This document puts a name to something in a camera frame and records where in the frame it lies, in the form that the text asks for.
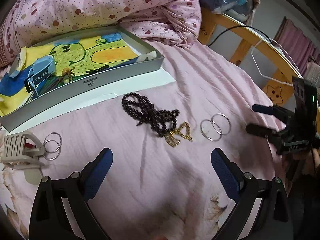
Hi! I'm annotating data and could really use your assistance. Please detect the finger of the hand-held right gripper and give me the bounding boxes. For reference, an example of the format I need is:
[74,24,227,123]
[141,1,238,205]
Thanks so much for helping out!
[245,123,285,140]
[252,104,292,120]

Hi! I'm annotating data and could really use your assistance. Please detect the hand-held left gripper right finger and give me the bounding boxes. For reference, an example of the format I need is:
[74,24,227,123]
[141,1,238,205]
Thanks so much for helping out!
[211,148,294,240]

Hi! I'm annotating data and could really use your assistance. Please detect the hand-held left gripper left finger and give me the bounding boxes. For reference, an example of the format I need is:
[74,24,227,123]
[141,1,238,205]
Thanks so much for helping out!
[29,148,113,240]

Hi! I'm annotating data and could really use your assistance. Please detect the silver bangle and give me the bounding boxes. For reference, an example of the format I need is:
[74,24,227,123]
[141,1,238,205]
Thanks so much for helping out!
[211,113,231,136]
[201,119,222,141]
[45,132,62,148]
[43,141,61,161]

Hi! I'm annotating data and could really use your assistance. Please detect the pink bed sheet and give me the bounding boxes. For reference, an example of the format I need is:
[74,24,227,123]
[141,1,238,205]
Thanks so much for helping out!
[0,40,293,240]

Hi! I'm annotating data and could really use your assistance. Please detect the pink curtain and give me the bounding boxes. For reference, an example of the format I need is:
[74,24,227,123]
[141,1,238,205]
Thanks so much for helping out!
[275,16,320,65]

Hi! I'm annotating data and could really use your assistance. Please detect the grey shallow cardboard box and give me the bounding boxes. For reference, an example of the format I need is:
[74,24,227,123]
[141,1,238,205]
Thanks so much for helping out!
[0,26,165,132]

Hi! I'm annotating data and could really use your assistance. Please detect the beige hair claw clip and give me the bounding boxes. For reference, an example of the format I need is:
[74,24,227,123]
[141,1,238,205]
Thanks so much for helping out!
[0,132,45,172]

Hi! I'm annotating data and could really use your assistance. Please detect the wooden hair stick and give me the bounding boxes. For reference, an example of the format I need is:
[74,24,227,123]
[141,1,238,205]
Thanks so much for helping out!
[44,67,75,92]

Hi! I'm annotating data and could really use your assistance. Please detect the white paper sheet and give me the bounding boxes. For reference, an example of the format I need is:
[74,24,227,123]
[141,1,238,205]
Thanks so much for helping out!
[0,69,177,130]

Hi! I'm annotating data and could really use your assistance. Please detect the yellow and blue painting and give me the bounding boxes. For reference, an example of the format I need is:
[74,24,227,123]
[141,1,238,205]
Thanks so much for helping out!
[0,32,148,117]

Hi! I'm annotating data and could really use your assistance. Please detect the blue wrist watch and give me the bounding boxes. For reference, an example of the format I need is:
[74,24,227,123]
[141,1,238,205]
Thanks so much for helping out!
[24,56,56,97]

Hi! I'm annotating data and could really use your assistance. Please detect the pink apple print quilt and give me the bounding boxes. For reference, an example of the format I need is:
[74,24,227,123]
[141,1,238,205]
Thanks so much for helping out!
[0,0,202,68]

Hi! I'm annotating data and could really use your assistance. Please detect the white cable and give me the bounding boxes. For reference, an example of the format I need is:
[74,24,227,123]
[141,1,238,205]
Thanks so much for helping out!
[251,39,304,83]

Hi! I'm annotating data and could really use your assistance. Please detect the gold chain necklace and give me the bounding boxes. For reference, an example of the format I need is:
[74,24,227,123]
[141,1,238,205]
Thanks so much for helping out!
[164,122,193,147]

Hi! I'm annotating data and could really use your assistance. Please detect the dark bead necklace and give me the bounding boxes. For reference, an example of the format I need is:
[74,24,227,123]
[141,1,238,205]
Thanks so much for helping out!
[121,92,180,138]

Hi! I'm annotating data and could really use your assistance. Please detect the wooden bed frame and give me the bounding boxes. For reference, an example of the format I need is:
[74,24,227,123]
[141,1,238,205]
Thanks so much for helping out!
[197,6,320,105]

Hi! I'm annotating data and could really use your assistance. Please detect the black cable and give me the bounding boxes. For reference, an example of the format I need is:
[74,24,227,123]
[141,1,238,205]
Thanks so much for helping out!
[209,25,274,46]

